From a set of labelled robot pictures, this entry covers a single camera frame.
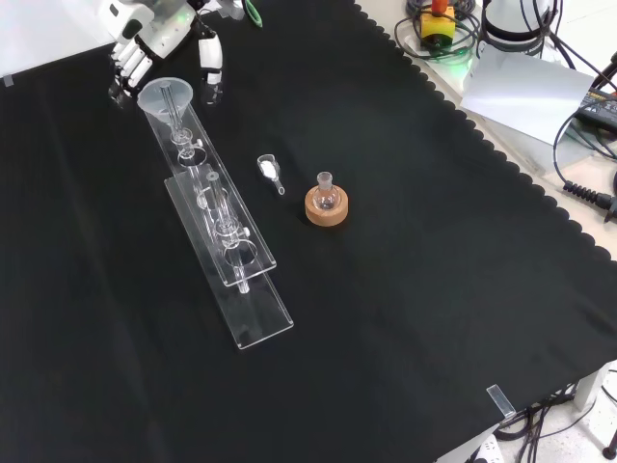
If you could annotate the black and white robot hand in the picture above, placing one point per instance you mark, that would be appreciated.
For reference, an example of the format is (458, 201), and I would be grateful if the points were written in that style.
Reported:
(159, 29)

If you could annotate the translucent plastic funnel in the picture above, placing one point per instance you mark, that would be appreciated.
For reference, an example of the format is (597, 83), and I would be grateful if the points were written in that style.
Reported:
(152, 103)

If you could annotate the glass weighing funnel with powder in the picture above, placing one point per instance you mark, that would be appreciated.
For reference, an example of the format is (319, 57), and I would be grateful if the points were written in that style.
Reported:
(268, 169)

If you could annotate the clear acrylic funnel stand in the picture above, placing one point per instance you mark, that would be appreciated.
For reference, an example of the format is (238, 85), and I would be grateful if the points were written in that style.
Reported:
(250, 308)

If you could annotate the clear cloth clip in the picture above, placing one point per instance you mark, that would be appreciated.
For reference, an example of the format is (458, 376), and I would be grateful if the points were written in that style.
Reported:
(500, 401)
(8, 80)

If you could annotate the round-bottom glass flask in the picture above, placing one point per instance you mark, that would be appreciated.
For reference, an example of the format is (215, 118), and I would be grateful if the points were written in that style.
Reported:
(325, 198)

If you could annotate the yellow stop button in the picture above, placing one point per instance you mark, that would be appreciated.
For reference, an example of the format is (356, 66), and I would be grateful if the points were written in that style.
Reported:
(436, 29)

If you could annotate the pale board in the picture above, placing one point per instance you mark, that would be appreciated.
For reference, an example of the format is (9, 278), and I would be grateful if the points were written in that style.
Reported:
(520, 96)

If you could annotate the black bench cloth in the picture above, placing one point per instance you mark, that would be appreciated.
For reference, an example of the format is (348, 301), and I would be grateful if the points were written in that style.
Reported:
(410, 313)

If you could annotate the black power adapter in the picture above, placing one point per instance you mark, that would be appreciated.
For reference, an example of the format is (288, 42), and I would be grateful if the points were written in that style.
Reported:
(600, 111)

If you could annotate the white power strip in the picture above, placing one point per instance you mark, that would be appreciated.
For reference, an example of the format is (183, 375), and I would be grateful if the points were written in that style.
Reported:
(487, 451)

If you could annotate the white table leg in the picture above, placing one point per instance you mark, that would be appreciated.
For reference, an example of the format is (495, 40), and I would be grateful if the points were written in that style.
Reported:
(595, 386)

